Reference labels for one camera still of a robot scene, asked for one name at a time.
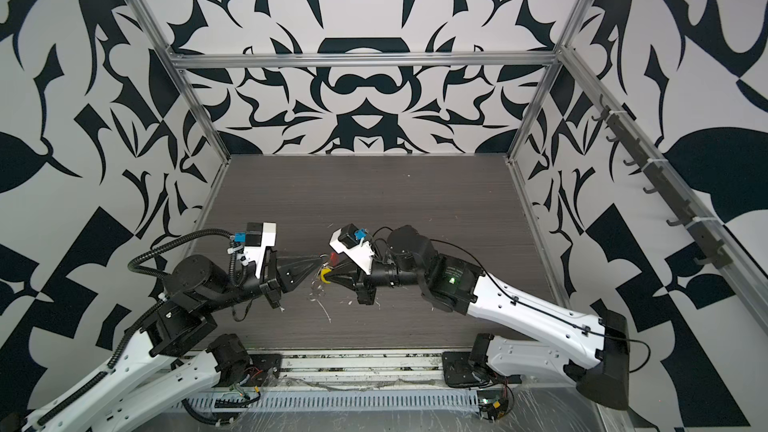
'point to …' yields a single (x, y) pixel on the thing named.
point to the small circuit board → (492, 404)
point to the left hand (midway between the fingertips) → (320, 256)
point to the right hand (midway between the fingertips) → (328, 277)
